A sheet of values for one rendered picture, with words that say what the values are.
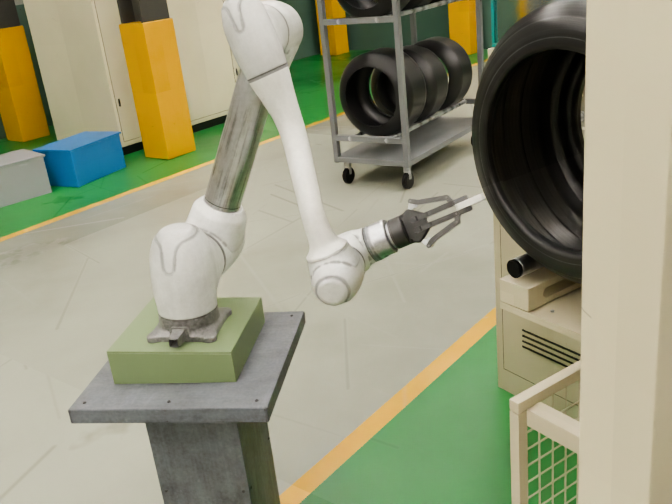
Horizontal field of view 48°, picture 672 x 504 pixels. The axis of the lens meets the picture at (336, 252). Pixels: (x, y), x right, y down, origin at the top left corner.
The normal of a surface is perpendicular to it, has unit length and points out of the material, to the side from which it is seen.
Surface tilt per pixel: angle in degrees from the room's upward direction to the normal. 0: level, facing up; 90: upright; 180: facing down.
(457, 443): 0
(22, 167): 90
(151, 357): 90
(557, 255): 101
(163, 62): 90
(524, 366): 90
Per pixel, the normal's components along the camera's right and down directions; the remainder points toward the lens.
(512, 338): -0.82, 0.29
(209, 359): -0.14, 0.38
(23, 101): 0.79, 0.15
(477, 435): -0.11, -0.92
